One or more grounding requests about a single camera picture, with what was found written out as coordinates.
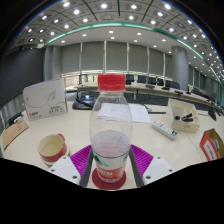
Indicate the white remote control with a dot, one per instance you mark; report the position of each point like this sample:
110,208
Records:
164,130

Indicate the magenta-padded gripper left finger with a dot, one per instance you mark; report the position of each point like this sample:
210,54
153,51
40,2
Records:
65,168

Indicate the black power adapter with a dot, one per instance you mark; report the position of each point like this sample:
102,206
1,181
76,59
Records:
15,118

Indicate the red and cream mug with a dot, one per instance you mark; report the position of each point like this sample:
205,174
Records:
50,148

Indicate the black conference phone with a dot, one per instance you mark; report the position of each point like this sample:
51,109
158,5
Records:
81,103

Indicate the long curved conference desk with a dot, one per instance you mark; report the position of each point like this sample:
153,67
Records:
156,90

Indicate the row of black office chairs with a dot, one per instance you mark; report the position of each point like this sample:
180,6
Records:
151,80

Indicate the red-sided open cardboard box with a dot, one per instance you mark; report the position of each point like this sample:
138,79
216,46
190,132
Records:
210,148

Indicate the small beige open box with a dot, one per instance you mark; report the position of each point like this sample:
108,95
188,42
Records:
180,111

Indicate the white paper sheet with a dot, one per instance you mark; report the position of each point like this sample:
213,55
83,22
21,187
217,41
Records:
140,114

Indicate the ceiling spot lights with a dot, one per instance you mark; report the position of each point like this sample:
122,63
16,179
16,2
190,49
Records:
104,5

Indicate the clear red-capped water bottle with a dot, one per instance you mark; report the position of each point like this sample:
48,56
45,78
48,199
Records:
110,116

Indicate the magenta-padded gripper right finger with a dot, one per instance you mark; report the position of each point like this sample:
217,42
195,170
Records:
156,168

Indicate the white copy paper box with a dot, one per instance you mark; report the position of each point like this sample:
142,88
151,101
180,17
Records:
45,100

